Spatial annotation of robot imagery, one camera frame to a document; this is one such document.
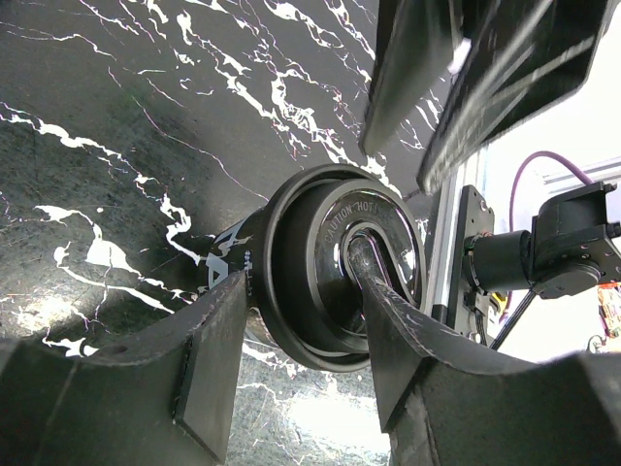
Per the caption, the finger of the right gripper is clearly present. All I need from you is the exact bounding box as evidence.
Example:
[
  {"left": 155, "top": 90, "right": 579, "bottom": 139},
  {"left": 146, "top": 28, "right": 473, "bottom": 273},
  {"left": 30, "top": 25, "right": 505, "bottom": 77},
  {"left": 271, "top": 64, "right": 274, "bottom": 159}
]
[{"left": 416, "top": 1, "right": 611, "bottom": 194}]

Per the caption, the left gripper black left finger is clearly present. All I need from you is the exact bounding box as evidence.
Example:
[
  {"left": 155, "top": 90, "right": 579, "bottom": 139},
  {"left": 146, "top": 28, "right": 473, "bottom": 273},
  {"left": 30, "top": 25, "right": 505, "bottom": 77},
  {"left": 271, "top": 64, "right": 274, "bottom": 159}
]
[{"left": 1, "top": 273, "right": 246, "bottom": 465}]

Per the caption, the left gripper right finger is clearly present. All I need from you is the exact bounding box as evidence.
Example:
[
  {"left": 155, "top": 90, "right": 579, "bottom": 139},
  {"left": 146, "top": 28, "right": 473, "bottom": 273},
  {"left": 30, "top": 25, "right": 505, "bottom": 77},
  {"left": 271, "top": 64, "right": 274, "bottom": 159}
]
[{"left": 348, "top": 237, "right": 620, "bottom": 465}]

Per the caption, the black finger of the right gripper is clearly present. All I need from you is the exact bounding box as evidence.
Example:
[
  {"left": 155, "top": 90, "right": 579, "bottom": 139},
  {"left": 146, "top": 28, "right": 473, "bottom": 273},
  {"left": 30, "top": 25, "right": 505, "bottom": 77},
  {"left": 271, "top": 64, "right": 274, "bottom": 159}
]
[{"left": 359, "top": 0, "right": 464, "bottom": 155}]

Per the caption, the black coffee cup lid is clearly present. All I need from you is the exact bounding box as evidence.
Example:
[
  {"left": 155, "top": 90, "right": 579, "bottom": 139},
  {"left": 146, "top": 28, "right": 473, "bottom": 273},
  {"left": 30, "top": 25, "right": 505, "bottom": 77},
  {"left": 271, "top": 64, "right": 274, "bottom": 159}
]
[{"left": 253, "top": 164, "right": 427, "bottom": 373}]

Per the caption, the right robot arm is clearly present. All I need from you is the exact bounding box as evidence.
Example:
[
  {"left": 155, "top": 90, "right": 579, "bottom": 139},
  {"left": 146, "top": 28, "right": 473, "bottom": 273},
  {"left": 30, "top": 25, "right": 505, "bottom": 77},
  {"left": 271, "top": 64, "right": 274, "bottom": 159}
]
[{"left": 360, "top": 1, "right": 620, "bottom": 349}]

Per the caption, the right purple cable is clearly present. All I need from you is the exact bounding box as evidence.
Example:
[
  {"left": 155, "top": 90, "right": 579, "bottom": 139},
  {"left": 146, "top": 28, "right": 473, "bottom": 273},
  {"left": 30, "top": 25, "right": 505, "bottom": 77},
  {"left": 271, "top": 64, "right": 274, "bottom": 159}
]
[{"left": 507, "top": 150, "right": 594, "bottom": 234}]

